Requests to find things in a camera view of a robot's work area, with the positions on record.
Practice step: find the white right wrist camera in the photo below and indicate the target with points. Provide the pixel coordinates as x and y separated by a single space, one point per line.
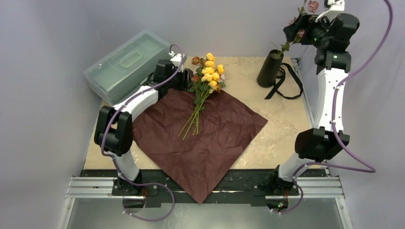
334 8

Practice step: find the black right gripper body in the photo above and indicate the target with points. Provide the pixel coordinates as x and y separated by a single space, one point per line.
297 28

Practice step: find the black cylindrical vase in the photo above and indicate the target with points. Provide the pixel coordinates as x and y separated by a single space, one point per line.
269 71

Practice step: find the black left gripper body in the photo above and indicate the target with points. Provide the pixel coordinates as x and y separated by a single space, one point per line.
182 80

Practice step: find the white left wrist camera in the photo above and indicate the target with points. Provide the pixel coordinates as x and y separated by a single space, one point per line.
178 60

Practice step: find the aluminium front frame rail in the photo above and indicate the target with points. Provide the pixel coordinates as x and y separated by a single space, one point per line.
102 187

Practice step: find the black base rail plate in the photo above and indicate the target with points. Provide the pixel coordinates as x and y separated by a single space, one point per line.
238 186

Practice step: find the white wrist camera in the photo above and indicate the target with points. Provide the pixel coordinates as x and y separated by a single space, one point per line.
334 8
178 60

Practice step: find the yellow rose stem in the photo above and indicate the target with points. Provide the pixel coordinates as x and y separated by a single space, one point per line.
210 75

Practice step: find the pale pink rose stem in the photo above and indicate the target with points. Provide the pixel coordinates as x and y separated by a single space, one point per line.
207 79

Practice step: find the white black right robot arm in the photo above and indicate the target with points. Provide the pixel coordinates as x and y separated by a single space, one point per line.
325 139

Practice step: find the flower bouquet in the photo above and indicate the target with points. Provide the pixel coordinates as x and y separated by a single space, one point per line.
196 162

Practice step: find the translucent green plastic toolbox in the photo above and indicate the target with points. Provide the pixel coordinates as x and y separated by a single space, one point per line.
118 75

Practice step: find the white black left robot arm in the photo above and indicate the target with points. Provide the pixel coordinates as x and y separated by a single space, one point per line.
114 133

